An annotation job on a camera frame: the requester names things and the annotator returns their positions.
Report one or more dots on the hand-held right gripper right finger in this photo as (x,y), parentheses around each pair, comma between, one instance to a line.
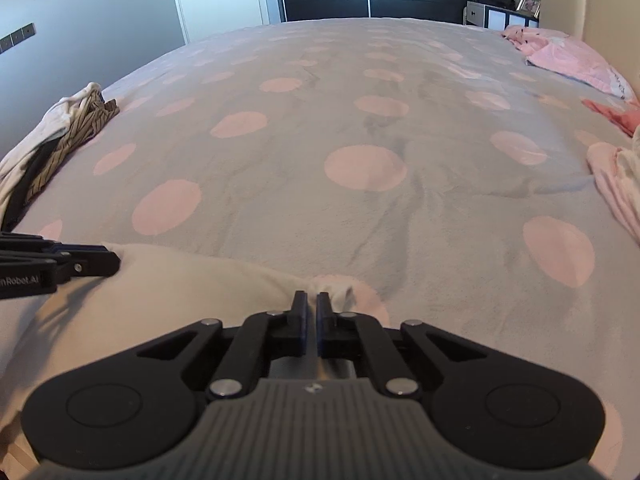
(322,322)

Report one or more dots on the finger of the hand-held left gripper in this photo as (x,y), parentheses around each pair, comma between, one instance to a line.
(90,260)
(30,245)

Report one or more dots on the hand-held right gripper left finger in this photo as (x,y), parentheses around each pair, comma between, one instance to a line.
(301,322)

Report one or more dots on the cream shirt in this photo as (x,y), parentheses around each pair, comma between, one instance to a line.
(175,285)

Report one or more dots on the black garment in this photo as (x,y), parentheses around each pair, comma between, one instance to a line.
(30,170)

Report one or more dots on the cream white garment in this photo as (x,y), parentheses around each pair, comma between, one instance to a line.
(45,125)

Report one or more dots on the grey bed cover pink dots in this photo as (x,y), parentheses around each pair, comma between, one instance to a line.
(350,110)

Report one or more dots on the light pink garment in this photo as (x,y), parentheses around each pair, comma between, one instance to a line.
(607,180)

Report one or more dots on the white nightstand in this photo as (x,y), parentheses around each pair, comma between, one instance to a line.
(477,12)

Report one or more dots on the pink pillow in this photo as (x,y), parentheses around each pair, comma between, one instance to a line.
(575,60)

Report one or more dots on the beige padded headboard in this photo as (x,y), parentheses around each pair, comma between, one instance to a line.
(600,10)

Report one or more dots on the wall switch panel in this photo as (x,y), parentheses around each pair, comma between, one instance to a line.
(22,33)

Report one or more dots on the photo frame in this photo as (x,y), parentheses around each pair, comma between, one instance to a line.
(529,5)

